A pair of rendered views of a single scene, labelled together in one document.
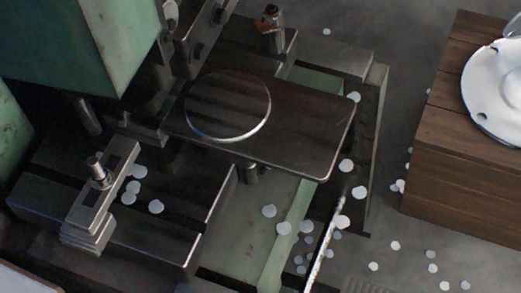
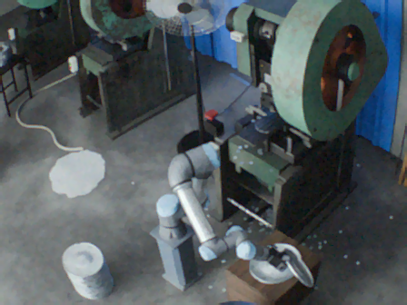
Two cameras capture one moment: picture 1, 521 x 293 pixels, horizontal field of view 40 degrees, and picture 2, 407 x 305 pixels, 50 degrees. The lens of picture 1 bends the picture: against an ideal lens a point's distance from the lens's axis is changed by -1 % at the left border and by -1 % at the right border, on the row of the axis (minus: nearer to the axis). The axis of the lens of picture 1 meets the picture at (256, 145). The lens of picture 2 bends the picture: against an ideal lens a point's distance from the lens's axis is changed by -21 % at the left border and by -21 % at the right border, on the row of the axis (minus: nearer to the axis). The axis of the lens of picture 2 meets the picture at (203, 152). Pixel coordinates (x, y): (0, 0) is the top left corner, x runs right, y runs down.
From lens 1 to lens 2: 2.69 m
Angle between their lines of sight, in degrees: 67
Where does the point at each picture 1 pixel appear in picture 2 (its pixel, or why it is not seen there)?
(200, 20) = (266, 97)
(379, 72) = (280, 182)
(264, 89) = (266, 132)
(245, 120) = (260, 126)
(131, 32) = (243, 66)
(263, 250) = (236, 142)
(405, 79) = (325, 281)
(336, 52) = (289, 172)
